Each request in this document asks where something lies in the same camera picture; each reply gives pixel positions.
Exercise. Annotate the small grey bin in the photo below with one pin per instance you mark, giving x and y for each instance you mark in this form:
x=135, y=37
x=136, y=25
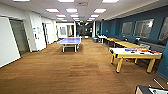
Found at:
x=95, y=39

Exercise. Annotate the grey recessed door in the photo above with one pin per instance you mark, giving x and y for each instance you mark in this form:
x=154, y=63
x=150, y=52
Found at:
x=20, y=36

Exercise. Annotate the blue ping pong table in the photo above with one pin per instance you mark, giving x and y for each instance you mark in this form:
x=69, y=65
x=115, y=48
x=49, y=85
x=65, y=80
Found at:
x=70, y=41

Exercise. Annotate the grey wall sofa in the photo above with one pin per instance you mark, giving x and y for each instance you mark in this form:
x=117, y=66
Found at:
x=158, y=44

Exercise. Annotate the yellow air hockey table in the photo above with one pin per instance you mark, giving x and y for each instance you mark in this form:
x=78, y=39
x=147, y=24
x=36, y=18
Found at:
x=133, y=55

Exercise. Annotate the small white table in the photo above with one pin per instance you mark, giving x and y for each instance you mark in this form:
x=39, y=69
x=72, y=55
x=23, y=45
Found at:
x=102, y=36

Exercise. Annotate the white double door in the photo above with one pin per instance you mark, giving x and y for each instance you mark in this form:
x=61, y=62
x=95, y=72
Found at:
x=8, y=41

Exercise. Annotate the white wall notice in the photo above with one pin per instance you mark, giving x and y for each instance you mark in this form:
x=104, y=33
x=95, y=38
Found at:
x=37, y=32

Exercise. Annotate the dark recessed door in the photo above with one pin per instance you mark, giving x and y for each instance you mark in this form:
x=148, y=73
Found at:
x=45, y=33

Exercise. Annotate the green exit sign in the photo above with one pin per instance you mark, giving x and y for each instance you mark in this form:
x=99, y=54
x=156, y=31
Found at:
x=81, y=20

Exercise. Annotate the green field foosball table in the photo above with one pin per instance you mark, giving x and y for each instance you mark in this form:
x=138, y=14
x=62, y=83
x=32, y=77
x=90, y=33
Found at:
x=150, y=90

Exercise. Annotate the interior glass window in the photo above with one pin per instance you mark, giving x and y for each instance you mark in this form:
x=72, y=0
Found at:
x=127, y=28
x=164, y=28
x=144, y=28

